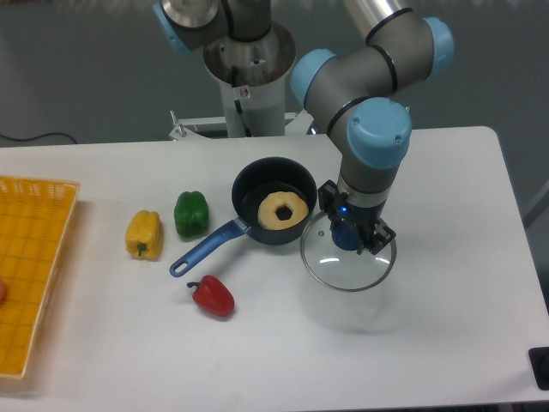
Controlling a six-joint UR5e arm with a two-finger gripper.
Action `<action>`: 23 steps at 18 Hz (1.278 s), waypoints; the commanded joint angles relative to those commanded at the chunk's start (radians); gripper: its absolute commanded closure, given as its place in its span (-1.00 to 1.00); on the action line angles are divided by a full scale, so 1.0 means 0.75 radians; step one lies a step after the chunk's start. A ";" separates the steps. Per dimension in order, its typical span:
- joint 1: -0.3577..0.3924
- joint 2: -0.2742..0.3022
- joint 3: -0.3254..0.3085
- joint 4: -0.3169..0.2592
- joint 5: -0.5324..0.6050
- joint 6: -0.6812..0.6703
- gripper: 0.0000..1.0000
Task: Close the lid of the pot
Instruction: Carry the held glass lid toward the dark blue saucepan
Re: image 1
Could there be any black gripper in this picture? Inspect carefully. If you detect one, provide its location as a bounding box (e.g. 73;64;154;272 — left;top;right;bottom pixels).
317;180;396;254

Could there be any glass pot lid blue knob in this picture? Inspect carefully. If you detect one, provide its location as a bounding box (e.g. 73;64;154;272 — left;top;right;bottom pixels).
299;209;398;293

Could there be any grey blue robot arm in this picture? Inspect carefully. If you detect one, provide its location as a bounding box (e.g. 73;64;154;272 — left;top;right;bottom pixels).
153;1;455;254

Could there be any yellow donut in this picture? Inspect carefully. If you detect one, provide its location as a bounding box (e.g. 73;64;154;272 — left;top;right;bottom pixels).
257;191;309;231

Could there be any dark blue saucepan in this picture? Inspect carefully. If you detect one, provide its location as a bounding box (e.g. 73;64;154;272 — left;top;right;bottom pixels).
170;157;317;277

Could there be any green bell pepper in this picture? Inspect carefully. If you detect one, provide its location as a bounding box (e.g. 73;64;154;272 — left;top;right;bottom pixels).
173;191;209;239

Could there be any red bell pepper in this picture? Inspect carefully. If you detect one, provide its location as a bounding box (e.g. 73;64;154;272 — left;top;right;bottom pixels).
187;275;235;318

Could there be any yellow bell pepper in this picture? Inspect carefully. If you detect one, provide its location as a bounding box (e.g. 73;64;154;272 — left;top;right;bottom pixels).
124;210;164;261

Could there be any black object table corner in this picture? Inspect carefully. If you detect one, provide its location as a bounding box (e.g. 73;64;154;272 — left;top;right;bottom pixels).
528;347;549;391

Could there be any yellow plastic basket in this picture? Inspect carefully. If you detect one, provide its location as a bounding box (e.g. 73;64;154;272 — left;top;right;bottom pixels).
1;175;81;379

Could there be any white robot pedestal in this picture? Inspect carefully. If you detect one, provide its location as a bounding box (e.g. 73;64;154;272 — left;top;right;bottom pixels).
168;16;296;137

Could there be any black cable on floor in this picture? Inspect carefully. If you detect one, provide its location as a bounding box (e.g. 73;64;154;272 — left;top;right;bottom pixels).
0;132;81;145

